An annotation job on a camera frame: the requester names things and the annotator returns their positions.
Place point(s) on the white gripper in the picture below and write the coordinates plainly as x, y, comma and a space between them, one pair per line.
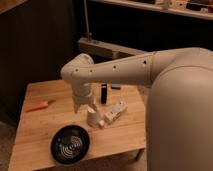
82, 94

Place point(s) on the white ceramic cup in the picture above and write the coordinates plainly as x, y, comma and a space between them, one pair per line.
94, 118

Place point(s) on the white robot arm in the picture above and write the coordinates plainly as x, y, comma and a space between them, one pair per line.
179, 110

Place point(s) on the small blue-grey block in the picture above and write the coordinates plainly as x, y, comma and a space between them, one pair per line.
115, 86

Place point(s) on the orange carrot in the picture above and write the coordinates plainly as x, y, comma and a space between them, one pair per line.
39, 105

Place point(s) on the white toy bottle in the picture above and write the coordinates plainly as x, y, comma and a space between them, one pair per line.
113, 113

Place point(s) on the black round plate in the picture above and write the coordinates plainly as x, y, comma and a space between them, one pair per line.
70, 144

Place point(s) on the grey metal beam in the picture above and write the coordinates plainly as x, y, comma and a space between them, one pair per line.
107, 50

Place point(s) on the vertical metal pole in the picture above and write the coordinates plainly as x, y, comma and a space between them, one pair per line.
88, 33

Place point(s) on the wooden shelf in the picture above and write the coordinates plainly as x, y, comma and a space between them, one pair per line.
176, 7

